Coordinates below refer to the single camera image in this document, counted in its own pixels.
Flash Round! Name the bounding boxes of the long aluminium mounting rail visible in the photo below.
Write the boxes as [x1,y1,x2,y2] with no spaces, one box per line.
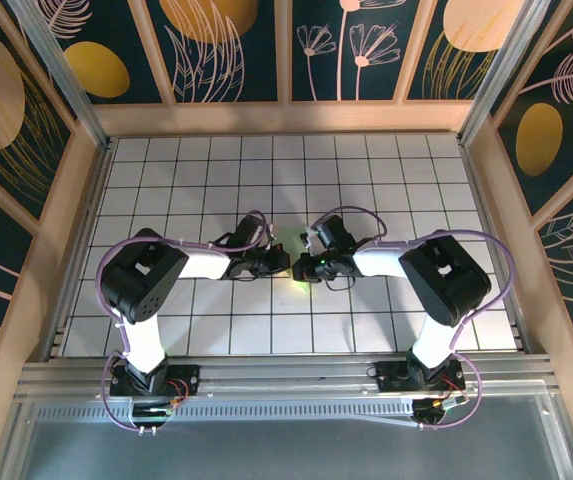
[15,353,560,401]

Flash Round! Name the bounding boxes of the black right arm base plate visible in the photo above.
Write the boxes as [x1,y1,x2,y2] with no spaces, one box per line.
[374,360,467,394]

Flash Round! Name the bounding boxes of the slotted grey cable duct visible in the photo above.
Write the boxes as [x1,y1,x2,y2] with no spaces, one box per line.
[35,402,417,422]

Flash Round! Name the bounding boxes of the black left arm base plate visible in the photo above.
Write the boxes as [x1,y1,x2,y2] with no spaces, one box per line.
[109,363,202,399]

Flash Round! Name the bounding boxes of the small circuit board with wires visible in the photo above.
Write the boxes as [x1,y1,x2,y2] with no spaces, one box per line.
[412,394,467,427]
[130,394,183,427]

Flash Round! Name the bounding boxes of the grey metal sheet panel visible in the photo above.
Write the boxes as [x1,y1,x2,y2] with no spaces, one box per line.
[13,392,567,480]

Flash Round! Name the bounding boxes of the aluminium side rail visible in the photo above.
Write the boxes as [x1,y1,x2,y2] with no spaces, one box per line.
[40,139,117,361]
[458,140,535,357]

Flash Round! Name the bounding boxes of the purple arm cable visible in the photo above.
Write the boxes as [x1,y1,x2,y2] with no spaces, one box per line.
[310,205,517,432]
[94,209,273,434]

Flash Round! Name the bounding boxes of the thin black left gripper cable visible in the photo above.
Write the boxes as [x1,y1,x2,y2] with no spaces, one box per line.
[223,268,260,283]

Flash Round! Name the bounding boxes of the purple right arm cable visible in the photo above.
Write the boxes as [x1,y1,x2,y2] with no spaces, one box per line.
[310,205,517,432]

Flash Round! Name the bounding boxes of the aluminium corner post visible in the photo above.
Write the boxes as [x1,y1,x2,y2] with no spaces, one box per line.
[458,0,562,146]
[8,0,113,149]

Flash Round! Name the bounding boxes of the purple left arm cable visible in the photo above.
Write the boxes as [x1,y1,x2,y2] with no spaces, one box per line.
[94,209,273,434]

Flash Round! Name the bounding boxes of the wooden enclosure ledge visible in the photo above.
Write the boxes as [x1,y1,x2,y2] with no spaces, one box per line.
[88,101,480,137]

